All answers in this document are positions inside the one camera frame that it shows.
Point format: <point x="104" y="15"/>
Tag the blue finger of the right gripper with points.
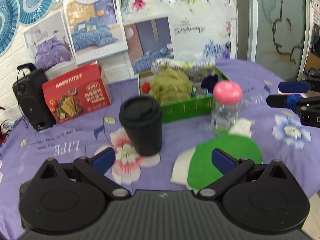
<point x="292" y="101"/>
<point x="308" y="84"/>

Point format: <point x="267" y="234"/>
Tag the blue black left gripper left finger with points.
<point x="92" y="171"/>

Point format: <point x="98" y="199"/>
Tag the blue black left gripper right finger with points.
<point x="233" y="170"/>

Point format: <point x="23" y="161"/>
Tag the floral oven mitt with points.
<point x="195" y="71"/>

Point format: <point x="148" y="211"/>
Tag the green mesh bath sponge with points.
<point x="171" y="85"/>

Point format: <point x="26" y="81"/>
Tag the green white bath mitt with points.
<point x="207" y="162"/>

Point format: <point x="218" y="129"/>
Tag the pink lid plastic jar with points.
<point x="227" y="96"/>

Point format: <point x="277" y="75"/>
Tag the cartoon painted door panel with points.
<point x="277" y="30"/>

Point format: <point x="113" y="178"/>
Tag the purple floral tablecloth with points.
<point x="277" y="132"/>

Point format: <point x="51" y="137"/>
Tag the black lidded coffee cup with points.
<point x="141" y="117"/>

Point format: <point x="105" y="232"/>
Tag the red cracker box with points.
<point x="77" y="92"/>

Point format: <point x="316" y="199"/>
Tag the dark purple scrunchie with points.
<point x="209" y="82"/>

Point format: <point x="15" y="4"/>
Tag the green white cardboard box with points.
<point x="185" y="109"/>

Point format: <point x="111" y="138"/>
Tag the red pompom ball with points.
<point x="145" y="88"/>

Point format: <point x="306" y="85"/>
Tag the black speaker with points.
<point x="30" y="97"/>

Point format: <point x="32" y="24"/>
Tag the floral white bedding package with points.
<point x="199" y="29"/>

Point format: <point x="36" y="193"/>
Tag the purple bedding poster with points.
<point x="48" y="46"/>

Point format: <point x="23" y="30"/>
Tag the blue bedding poster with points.
<point x="95" y="31"/>

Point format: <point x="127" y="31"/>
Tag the striped bedding poster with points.
<point x="147" y="41"/>

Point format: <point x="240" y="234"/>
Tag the blue paper fan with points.
<point x="10" y="18"/>

